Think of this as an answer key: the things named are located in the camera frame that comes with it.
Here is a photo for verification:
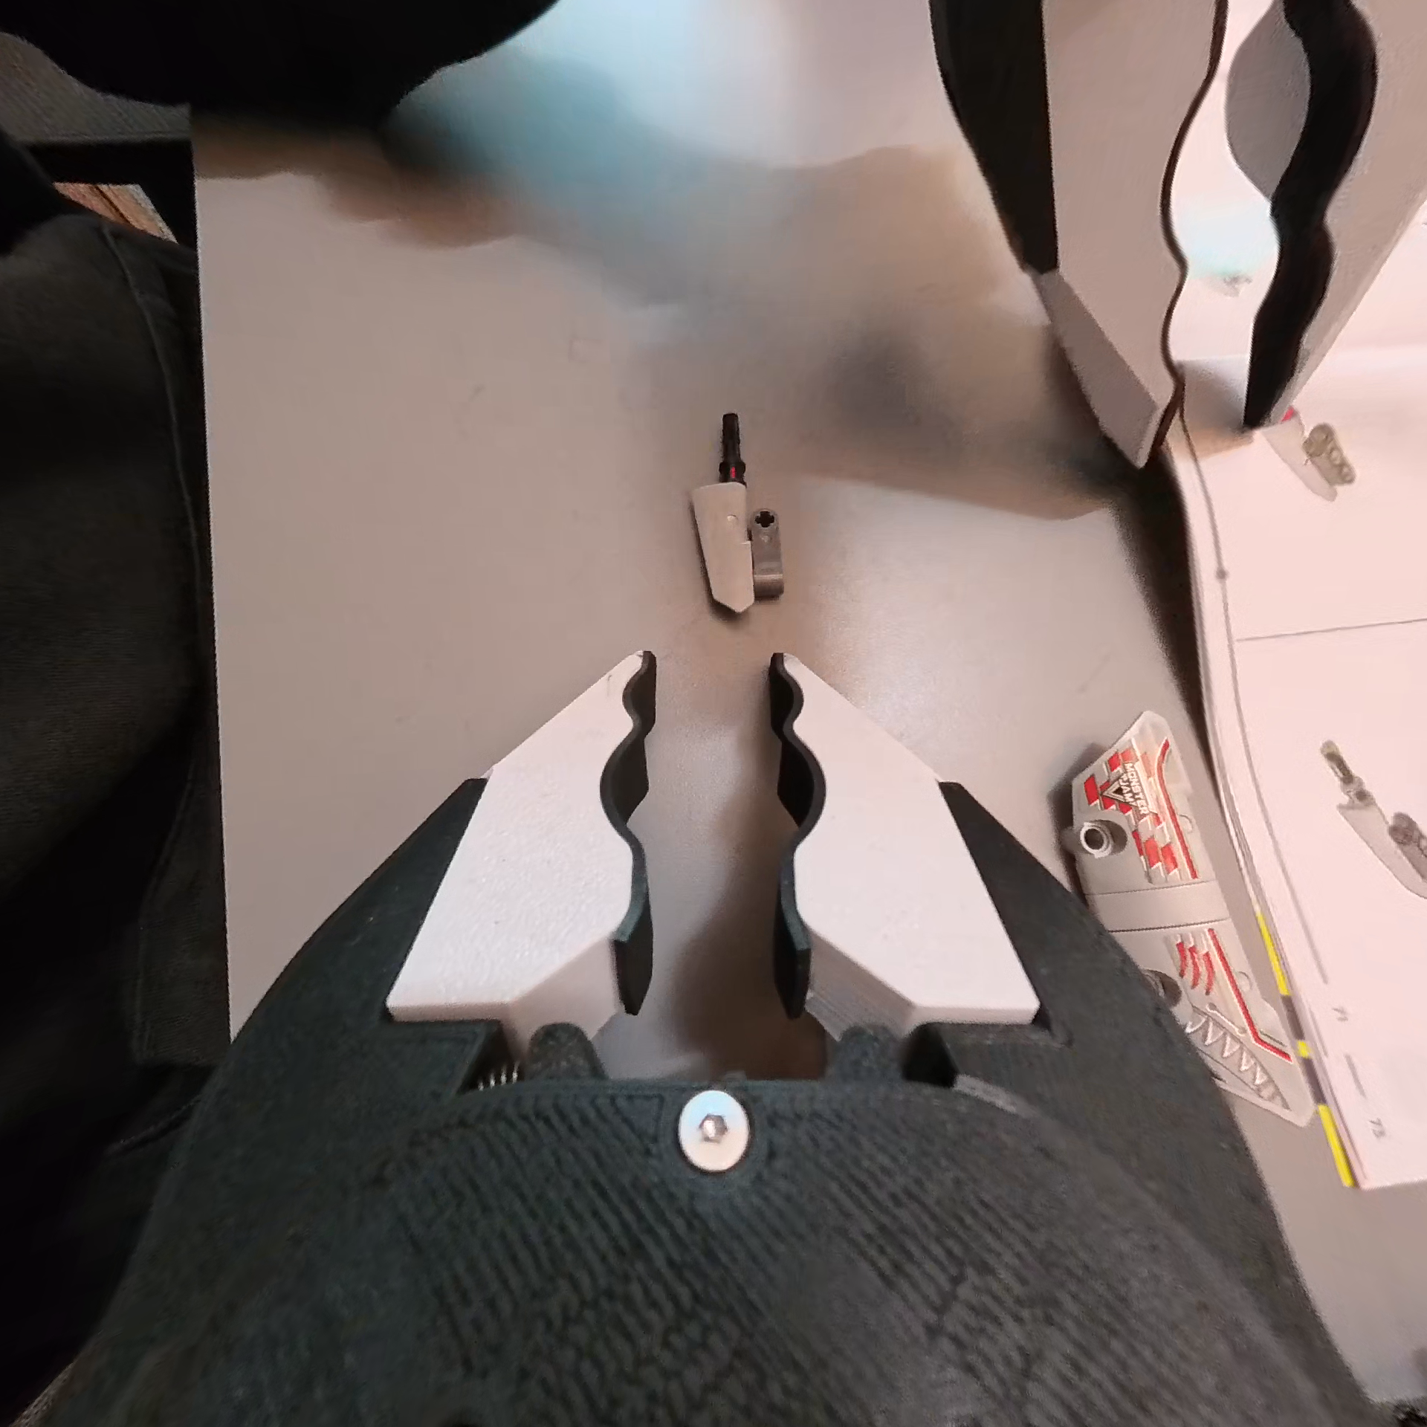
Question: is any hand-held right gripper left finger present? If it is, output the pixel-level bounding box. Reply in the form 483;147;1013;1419
383;649;658;1050

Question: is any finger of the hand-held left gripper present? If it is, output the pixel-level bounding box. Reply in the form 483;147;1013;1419
1224;0;1389;434
1034;0;1229;471

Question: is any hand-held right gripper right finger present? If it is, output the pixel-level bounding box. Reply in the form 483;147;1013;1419
769;654;1046;1044

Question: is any white toy brick assembly with pin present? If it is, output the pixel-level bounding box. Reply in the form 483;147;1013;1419
691;413;794;615

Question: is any person's left forearm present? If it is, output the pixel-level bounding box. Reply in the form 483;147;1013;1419
0;0;570;130

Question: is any grey desk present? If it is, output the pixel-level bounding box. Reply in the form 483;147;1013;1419
191;0;1427;1427

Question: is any grey printed toy car body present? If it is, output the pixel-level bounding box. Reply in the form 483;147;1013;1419
1058;712;1319;1130

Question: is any open instruction booklet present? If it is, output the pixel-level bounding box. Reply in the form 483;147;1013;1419
1158;0;1427;1193

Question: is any person's dark clothing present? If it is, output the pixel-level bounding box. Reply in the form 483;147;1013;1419
0;34;235;1427

